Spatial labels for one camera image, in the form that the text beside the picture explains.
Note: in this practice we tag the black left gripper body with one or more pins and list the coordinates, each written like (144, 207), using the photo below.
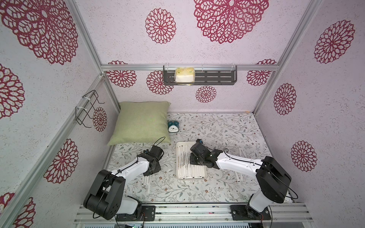
(156, 169)

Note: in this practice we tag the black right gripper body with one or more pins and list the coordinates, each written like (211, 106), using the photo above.
(196, 158)

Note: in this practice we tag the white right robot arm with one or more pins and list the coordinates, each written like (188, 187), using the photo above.
(273, 180)

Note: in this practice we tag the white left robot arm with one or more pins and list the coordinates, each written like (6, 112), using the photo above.
(106, 197)

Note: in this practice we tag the white plastic storage tray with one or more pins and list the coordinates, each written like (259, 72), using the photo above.
(185, 170)

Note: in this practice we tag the teal alarm clock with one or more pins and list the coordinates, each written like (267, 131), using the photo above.
(173, 126)

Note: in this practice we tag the green linen pillow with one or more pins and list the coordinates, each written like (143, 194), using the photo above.
(141, 122)

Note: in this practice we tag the yellow sponge pack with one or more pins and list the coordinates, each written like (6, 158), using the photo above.
(185, 75)

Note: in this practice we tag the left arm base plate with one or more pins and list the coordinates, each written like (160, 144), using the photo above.
(142, 213)

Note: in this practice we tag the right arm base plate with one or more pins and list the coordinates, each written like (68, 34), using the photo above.
(244, 212)

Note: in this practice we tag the black wire wall rack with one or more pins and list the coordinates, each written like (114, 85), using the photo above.
(82, 112)

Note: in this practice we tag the dark metal wall shelf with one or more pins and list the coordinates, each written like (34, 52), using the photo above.
(203, 77)

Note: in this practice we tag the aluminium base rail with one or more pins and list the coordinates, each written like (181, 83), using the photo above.
(202, 215)

